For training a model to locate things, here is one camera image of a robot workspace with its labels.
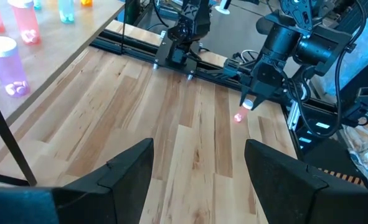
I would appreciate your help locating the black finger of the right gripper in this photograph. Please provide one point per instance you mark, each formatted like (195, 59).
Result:
(259, 102)
(244, 95)

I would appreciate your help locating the floral patterned cloth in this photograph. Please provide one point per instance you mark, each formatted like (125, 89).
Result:
(367, 149)

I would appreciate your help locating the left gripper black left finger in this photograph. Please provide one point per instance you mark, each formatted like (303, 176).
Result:
(121, 186)

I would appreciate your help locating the purple medicine bottle white cap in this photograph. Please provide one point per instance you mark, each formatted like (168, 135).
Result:
(6, 68)

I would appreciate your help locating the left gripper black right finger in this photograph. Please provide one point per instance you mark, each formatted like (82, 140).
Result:
(283, 186)

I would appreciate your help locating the teal medicine bottle white cap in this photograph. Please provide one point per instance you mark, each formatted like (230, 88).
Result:
(37, 3)
(66, 12)

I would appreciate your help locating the orange medicine bottle white cap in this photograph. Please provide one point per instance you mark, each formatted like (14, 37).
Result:
(86, 2)

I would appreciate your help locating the black aluminium table frame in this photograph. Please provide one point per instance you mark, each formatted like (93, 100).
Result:
(140, 53)

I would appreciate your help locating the wooden shelf with black frame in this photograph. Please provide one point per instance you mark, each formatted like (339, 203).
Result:
(62, 46)

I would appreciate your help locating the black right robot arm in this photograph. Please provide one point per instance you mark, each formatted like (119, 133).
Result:
(314, 46)

